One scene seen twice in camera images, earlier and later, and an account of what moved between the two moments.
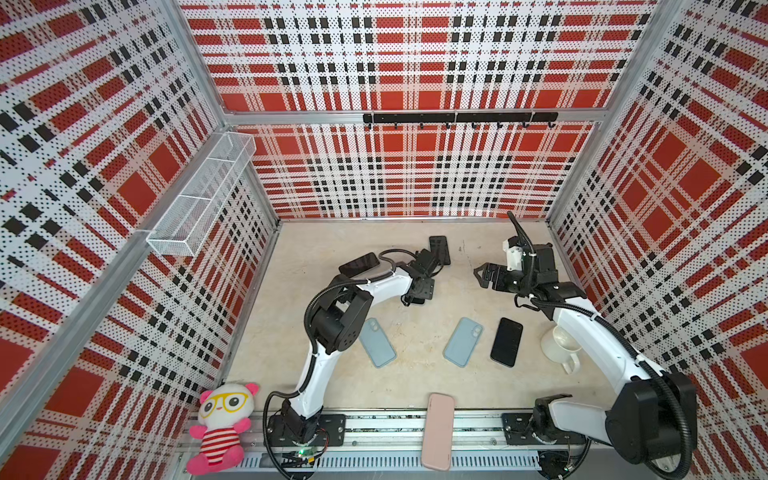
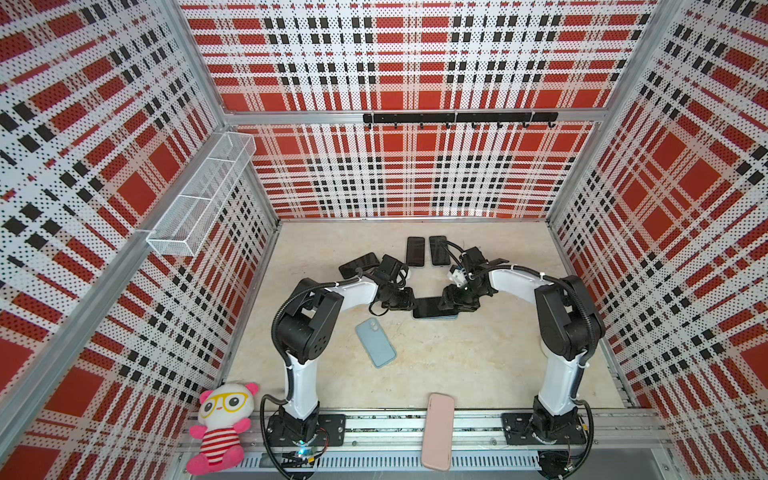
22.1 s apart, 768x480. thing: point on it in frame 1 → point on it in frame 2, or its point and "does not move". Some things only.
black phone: [439, 248] does not move
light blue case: [376, 343] does not move
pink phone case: [438, 433] does not move
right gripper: [501, 272] → [450, 295]
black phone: [359, 265] does not move
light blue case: [463, 342] → [447, 317]
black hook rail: [472, 117] does not move
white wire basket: [185, 226] does not move
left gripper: [426, 291] → [408, 296]
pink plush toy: [224, 413] does not move
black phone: [506, 342] → [424, 307]
